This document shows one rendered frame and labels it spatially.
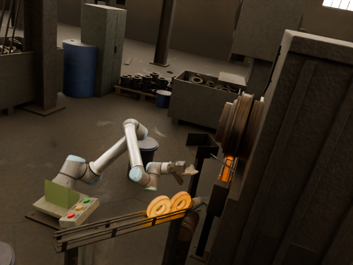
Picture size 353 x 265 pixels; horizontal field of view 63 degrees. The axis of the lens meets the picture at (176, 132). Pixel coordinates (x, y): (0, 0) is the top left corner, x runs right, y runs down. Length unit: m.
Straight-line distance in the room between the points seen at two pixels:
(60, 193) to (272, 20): 3.46
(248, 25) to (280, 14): 0.43
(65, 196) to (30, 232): 0.36
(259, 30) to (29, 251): 3.75
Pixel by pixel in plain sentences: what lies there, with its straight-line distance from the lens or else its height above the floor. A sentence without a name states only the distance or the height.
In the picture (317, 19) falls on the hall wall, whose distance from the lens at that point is 11.95.
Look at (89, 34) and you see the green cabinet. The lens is 5.31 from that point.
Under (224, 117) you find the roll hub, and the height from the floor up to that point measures 1.19.
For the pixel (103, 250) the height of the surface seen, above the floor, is 0.37.
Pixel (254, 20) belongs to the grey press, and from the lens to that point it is 4.44.
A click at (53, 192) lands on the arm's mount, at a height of 0.24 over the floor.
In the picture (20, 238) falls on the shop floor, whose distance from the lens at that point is 2.58.
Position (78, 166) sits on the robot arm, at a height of 0.41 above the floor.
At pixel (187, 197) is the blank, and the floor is 0.75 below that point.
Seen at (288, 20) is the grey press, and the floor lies 1.84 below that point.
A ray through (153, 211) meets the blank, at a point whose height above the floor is 0.73.
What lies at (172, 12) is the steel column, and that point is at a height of 1.50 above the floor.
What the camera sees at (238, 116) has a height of 1.24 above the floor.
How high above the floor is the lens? 1.79
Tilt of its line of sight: 24 degrees down
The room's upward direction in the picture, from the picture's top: 11 degrees clockwise
